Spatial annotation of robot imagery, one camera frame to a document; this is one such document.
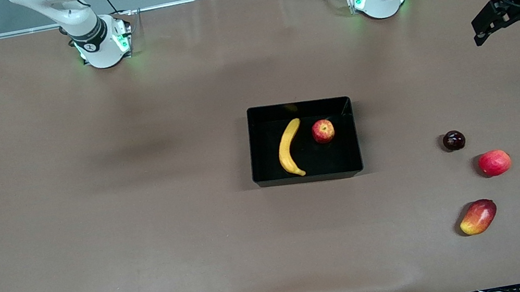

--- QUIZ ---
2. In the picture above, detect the red yellow striped apple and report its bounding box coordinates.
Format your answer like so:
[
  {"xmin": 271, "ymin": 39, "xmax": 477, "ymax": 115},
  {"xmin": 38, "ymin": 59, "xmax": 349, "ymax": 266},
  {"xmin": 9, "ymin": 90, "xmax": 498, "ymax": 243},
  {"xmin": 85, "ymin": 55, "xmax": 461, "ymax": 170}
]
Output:
[{"xmin": 310, "ymin": 117, "xmax": 337, "ymax": 146}]

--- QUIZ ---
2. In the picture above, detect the black rectangular plastic box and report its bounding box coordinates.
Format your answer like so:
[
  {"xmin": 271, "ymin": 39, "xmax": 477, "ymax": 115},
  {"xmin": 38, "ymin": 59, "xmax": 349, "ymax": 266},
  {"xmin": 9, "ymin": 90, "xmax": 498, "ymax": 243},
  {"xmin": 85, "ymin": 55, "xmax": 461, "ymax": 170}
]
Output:
[{"xmin": 241, "ymin": 91, "xmax": 365, "ymax": 193}]

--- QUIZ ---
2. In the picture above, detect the yellow banana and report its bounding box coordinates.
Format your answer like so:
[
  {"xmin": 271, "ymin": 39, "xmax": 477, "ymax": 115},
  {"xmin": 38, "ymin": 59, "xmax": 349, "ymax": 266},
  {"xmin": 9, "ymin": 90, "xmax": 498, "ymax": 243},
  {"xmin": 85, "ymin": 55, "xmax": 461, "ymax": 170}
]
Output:
[{"xmin": 273, "ymin": 117, "xmax": 310, "ymax": 180}]

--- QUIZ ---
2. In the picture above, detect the dark purple plum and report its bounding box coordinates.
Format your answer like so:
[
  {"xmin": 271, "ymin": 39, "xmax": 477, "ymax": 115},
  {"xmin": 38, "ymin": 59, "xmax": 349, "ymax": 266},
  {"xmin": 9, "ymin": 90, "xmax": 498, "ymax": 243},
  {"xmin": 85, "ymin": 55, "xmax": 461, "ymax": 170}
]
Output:
[{"xmin": 442, "ymin": 129, "xmax": 467, "ymax": 153}]

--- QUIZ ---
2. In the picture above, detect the plain red round fruit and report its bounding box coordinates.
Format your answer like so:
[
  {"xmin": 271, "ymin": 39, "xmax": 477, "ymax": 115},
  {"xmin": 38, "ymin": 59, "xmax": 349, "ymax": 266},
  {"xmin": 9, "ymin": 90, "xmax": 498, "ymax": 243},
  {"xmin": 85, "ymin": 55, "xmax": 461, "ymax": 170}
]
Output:
[{"xmin": 476, "ymin": 147, "xmax": 514, "ymax": 179}]

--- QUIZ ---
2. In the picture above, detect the red yellow mango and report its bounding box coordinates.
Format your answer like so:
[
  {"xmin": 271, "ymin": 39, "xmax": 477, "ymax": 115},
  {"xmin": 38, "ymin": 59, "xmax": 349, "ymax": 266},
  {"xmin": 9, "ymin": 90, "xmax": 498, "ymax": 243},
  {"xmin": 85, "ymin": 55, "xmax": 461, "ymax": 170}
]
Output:
[{"xmin": 456, "ymin": 197, "xmax": 501, "ymax": 237}]

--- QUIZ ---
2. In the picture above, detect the table cover mat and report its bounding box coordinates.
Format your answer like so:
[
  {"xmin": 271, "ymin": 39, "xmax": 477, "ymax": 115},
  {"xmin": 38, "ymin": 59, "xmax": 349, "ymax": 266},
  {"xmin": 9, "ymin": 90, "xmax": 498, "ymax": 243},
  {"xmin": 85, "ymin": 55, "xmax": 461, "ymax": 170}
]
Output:
[{"xmin": 0, "ymin": 0, "xmax": 520, "ymax": 292}]

